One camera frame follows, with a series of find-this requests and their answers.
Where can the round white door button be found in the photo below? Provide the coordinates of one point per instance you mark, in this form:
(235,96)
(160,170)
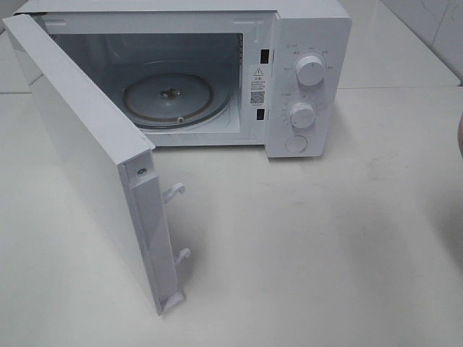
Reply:
(296,144)

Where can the white timer knob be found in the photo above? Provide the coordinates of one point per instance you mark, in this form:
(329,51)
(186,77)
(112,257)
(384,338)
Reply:
(302,115)

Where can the white microwave door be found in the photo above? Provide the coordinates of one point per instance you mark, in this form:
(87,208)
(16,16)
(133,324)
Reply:
(106,157)

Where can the pink round plate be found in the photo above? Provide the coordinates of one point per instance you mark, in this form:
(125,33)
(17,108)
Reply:
(460,135)

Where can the glass microwave turntable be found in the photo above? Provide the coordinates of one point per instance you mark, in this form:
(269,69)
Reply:
(174,100)

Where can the white microwave oven body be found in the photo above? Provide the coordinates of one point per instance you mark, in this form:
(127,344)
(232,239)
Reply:
(252,46)

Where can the upper white power knob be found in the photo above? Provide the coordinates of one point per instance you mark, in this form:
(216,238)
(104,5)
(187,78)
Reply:
(310,69)

